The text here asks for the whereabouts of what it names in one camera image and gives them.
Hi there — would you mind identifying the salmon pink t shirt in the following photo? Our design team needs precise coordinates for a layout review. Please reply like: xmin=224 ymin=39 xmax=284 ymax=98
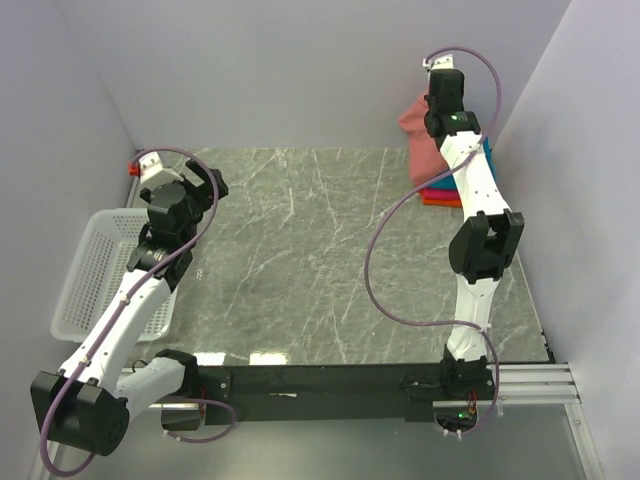
xmin=397 ymin=89 xmax=448 ymax=186

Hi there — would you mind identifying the aluminium frame rail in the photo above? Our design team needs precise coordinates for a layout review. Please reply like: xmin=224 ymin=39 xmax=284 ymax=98
xmin=429 ymin=362 xmax=582 ymax=406

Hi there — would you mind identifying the folded orange t shirt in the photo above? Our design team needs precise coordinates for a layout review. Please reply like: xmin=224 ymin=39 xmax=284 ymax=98
xmin=420 ymin=191 xmax=462 ymax=208

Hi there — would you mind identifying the white plastic basket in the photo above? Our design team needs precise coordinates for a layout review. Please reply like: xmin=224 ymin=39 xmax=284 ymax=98
xmin=50 ymin=208 xmax=147 ymax=343

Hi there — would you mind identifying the black base beam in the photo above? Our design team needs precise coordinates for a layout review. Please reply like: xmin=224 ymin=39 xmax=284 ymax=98
xmin=169 ymin=359 xmax=496 ymax=422

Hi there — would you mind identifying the folded magenta t shirt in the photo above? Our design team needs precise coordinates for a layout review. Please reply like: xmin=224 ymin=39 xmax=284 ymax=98
xmin=420 ymin=187 xmax=460 ymax=201

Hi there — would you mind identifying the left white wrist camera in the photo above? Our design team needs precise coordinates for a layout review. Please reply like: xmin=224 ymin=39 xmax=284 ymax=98
xmin=128 ymin=152 xmax=182 ymax=190

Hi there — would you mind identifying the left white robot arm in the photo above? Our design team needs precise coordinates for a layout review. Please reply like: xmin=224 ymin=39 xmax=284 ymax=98
xmin=30 ymin=158 xmax=228 ymax=456

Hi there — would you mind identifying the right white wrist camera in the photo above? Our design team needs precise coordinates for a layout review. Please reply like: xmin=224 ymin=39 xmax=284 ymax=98
xmin=423 ymin=54 xmax=455 ymax=73

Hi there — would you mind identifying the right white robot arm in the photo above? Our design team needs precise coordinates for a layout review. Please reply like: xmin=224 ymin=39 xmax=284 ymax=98
xmin=425 ymin=67 xmax=525 ymax=362

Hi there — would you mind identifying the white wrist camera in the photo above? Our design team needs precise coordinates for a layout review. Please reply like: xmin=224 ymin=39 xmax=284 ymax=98
xmin=423 ymin=54 xmax=455 ymax=73
xmin=128 ymin=152 xmax=182 ymax=190

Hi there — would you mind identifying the folded blue t shirt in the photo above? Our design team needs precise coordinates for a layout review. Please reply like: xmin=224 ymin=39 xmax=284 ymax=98
xmin=432 ymin=138 xmax=496 ymax=191

